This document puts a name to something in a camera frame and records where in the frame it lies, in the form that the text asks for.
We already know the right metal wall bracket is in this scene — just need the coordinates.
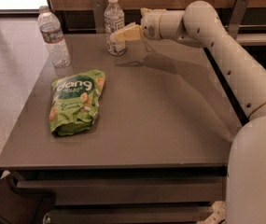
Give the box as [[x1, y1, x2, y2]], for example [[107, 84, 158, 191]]
[[228, 0, 250, 39]]

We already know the dark brown chair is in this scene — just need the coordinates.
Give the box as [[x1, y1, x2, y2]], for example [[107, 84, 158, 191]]
[[0, 175, 56, 224]]

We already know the clear water bottle red label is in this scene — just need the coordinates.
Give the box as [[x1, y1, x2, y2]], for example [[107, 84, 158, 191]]
[[37, 6, 70, 68]]

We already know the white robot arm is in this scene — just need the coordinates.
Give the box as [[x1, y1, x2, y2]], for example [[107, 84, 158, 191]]
[[111, 1, 266, 224]]

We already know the grey drawer cabinet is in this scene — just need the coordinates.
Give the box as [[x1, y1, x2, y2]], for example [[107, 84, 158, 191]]
[[0, 35, 239, 224]]

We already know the metal wall bracket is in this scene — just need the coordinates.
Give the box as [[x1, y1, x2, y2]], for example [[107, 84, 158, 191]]
[[91, 0, 105, 34], [228, 0, 250, 39]]

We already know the green snack bag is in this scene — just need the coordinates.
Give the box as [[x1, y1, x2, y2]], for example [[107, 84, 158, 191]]
[[49, 70, 105, 136]]

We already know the left metal wall bracket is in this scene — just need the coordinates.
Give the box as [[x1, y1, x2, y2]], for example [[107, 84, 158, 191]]
[[91, 0, 105, 34]]

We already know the clear bottle with white label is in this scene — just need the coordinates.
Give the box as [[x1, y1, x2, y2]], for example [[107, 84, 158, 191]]
[[105, 0, 126, 56]]

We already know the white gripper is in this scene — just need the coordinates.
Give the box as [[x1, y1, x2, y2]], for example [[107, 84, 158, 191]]
[[110, 7, 165, 42]]

